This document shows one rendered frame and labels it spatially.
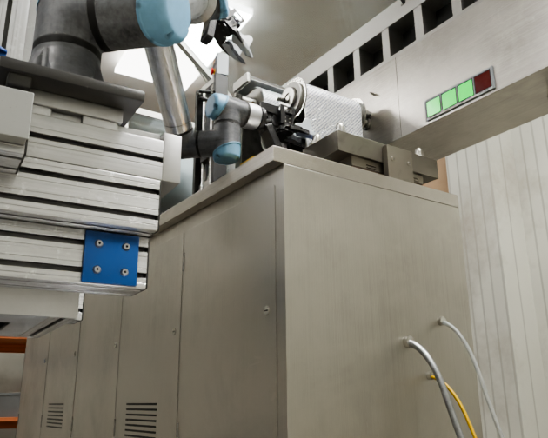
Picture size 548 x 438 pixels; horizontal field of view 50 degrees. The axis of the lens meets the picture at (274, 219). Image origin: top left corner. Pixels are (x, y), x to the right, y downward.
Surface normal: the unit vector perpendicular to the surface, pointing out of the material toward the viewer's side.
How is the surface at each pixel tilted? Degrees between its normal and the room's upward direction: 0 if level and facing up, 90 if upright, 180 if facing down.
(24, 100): 90
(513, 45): 90
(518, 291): 90
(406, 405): 90
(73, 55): 72
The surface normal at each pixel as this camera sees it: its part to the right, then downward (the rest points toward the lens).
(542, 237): -0.86, -0.15
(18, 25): 0.51, -0.26
